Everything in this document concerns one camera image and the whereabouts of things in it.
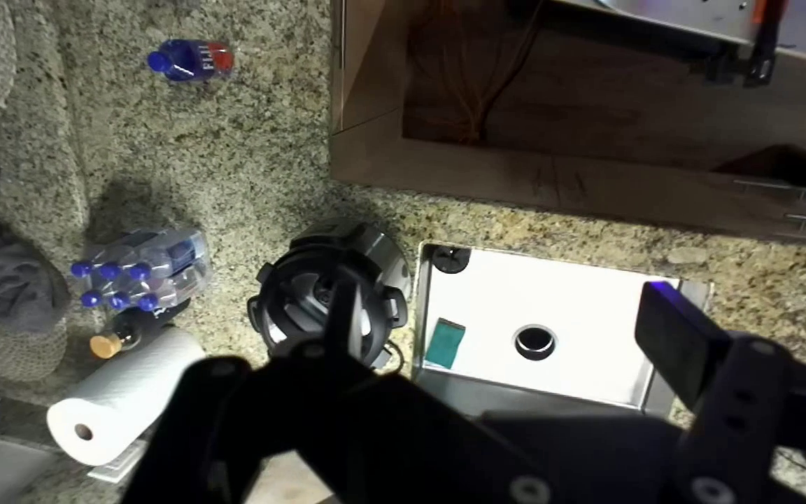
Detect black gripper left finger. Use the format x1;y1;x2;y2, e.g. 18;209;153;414
120;281;555;504

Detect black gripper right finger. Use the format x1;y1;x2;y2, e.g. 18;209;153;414
636;281;806;504

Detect green sponge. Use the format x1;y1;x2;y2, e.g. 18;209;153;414
426;321;464;371

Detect brown cork bottle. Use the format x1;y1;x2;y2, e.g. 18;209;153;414
86;312;162;361

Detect paper towel roll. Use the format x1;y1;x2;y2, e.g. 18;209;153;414
46;329;205;465

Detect pack of water bottles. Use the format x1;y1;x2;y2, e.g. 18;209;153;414
71;227;211;318

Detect single blue water bottle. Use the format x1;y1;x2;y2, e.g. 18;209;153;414
146;41;234;81

